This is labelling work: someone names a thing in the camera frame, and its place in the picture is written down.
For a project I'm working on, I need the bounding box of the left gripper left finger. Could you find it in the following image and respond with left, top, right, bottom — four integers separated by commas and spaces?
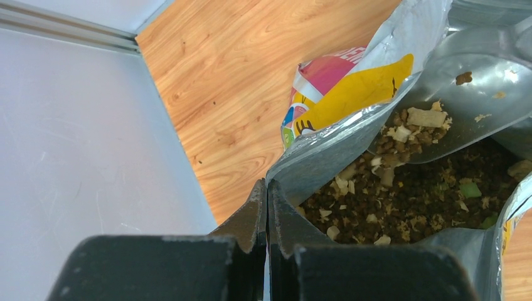
48, 180, 266, 300

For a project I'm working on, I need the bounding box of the pet food bag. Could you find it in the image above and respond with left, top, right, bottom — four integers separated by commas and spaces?
267, 1, 531, 300

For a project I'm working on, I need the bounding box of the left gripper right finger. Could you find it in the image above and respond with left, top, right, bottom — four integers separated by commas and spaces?
268, 181, 477, 300

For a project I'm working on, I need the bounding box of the clear plastic scoop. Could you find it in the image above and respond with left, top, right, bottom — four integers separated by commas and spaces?
394, 19, 531, 164

